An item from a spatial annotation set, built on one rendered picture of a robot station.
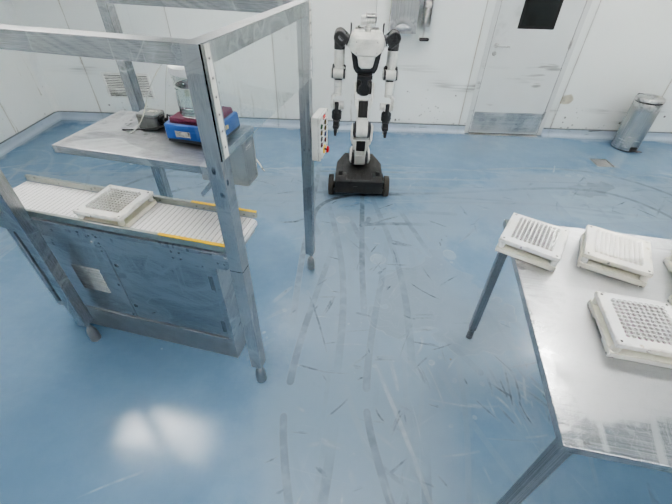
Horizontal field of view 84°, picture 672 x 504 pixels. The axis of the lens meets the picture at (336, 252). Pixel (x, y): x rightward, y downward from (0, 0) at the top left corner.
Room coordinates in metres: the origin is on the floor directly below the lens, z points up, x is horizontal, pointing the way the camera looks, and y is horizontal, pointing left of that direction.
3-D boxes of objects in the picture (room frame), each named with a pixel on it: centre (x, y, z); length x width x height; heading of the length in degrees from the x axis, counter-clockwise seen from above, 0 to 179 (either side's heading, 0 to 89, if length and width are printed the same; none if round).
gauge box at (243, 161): (1.47, 0.48, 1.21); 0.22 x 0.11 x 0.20; 77
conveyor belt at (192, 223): (1.48, 1.07, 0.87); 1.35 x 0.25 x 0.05; 77
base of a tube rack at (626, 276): (1.23, -1.19, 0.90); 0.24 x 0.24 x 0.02; 60
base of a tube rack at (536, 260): (1.31, -0.87, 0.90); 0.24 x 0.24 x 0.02; 57
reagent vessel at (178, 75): (1.39, 0.52, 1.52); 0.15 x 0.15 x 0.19
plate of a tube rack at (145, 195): (1.48, 1.05, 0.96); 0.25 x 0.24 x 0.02; 167
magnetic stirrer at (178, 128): (1.39, 0.51, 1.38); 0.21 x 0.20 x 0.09; 167
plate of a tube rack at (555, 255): (1.31, -0.87, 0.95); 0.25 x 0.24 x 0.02; 147
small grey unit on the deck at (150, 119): (1.46, 0.74, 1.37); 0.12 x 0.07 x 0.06; 77
